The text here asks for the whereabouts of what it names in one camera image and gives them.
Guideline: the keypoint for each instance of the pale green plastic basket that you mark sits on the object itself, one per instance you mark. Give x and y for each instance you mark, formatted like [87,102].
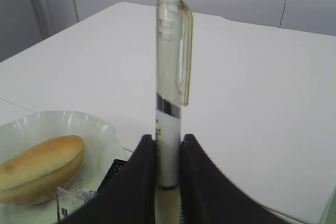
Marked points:
[329,213]

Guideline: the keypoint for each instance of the blue white retractable pen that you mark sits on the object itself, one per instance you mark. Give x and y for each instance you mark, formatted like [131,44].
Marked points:
[86,194]

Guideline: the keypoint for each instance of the oblong golden bread roll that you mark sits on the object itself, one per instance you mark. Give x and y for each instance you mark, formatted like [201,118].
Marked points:
[33,176]

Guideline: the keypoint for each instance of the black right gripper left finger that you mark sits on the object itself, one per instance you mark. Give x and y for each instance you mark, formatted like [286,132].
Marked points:
[129,196]

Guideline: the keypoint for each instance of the clear plastic ruler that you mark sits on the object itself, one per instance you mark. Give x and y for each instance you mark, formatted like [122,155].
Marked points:
[67,203]

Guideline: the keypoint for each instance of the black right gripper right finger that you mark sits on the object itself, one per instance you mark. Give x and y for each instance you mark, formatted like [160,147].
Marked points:
[208,196]

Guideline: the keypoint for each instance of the pale green wavy glass plate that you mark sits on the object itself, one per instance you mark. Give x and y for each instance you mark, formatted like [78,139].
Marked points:
[102,148]

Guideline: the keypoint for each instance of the beige retractable pen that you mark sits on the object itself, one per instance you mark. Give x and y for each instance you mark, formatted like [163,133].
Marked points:
[174,42]

